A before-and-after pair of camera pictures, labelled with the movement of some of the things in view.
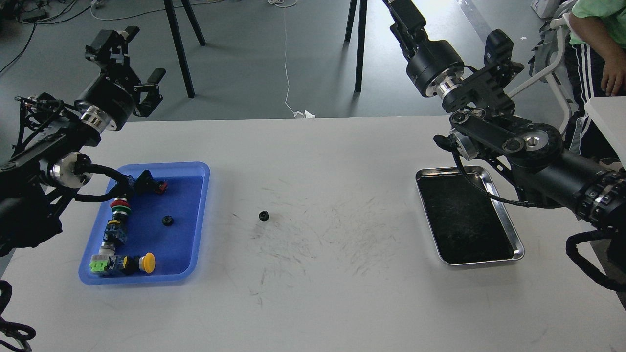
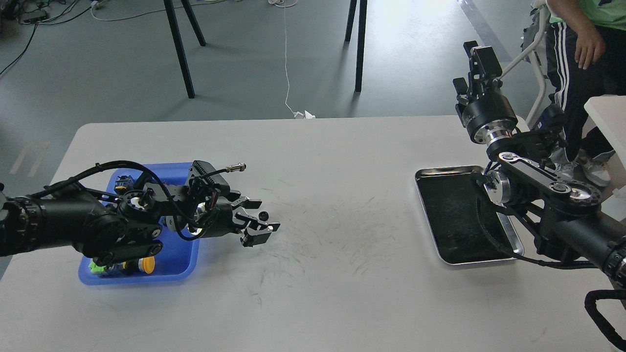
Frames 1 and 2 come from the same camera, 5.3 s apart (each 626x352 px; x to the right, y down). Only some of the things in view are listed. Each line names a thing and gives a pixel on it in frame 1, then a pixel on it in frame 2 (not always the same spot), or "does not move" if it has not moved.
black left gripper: [108, 101] → [215, 215]
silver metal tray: [467, 226] does not move
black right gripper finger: [409, 28] → [483, 64]
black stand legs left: [170, 9] does not move
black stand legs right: [361, 36] does not move
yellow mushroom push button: [131, 264] does not move
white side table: [610, 113] does not move
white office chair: [563, 25] → [533, 43]
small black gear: [263, 215] does not move
